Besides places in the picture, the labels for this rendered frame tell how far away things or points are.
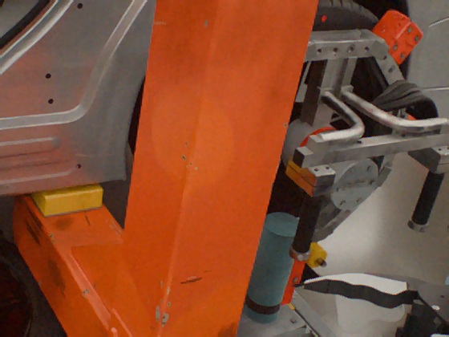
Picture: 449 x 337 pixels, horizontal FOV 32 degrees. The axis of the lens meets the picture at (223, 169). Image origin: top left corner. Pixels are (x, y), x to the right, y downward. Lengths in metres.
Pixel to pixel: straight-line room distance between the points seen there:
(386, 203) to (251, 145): 2.35
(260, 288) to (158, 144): 0.70
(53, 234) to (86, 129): 0.23
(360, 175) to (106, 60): 0.58
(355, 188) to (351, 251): 1.36
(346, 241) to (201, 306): 1.88
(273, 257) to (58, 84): 0.58
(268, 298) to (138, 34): 0.66
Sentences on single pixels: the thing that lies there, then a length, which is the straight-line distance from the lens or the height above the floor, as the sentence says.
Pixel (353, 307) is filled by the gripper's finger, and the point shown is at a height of 1.20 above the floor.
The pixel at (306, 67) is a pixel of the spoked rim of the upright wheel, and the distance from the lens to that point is 1.78.
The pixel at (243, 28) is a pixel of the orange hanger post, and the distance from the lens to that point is 1.00.
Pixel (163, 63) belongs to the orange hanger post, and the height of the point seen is 1.22.
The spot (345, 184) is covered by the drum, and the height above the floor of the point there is 0.86.
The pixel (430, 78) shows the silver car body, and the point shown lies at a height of 0.93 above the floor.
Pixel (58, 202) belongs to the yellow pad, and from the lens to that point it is 1.68.
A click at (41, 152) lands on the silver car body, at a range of 1.59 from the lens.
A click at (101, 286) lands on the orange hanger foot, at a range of 1.48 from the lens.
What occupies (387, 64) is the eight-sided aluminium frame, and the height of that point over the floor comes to 1.06.
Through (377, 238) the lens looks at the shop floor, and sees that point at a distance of 3.16.
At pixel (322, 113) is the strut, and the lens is 1.73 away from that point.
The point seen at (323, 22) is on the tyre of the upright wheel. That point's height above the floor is 1.13.
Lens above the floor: 1.64
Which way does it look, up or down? 29 degrees down
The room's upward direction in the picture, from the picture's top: 12 degrees clockwise
